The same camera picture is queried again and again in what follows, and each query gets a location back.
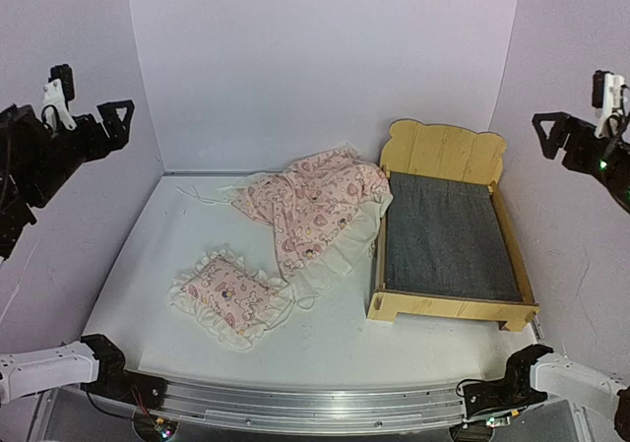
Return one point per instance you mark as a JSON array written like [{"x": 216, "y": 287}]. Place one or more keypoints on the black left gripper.
[{"x": 118, "y": 136}]

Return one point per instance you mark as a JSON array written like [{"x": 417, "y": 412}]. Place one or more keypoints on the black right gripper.
[{"x": 574, "y": 131}]

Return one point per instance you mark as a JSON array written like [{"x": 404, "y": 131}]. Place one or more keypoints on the wooden pet bed frame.
[{"x": 458, "y": 154}]

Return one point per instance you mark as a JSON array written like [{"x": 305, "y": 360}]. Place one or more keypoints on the pink unicorn print blanket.
[{"x": 324, "y": 211}]

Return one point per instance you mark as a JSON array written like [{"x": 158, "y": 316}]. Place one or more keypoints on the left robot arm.
[{"x": 25, "y": 188}]

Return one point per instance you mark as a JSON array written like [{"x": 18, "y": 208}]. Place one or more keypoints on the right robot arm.
[{"x": 537, "y": 371}]

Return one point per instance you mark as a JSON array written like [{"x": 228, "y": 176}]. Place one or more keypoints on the pink ruffled unicorn pillow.
[{"x": 230, "y": 302}]

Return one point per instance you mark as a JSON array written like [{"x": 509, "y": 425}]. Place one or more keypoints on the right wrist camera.
[{"x": 608, "y": 99}]

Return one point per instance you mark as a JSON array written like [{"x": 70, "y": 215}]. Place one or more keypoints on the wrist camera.
[
  {"x": 57, "y": 94},
  {"x": 608, "y": 99}
]

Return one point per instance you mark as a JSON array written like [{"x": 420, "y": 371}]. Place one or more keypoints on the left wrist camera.
[{"x": 57, "y": 94}]

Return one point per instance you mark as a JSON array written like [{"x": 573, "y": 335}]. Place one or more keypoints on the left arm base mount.
[{"x": 142, "y": 390}]

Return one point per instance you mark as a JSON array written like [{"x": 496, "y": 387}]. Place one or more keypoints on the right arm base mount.
[{"x": 497, "y": 397}]

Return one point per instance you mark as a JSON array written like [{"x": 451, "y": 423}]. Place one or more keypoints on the aluminium front rail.
[{"x": 208, "y": 410}]

